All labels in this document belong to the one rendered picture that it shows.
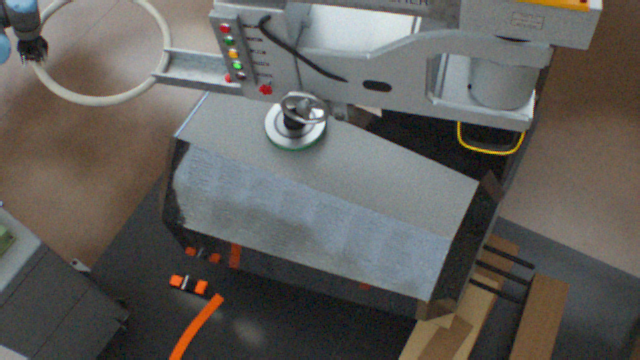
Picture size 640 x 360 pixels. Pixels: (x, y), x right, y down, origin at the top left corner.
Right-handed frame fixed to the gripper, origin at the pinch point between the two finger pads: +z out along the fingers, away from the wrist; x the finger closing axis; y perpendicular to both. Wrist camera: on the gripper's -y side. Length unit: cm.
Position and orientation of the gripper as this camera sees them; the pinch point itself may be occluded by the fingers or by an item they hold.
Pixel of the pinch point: (35, 59)
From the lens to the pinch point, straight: 226.5
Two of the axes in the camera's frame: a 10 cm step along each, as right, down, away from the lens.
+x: 9.3, -1.3, 3.5
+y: 2.5, 9.1, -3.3
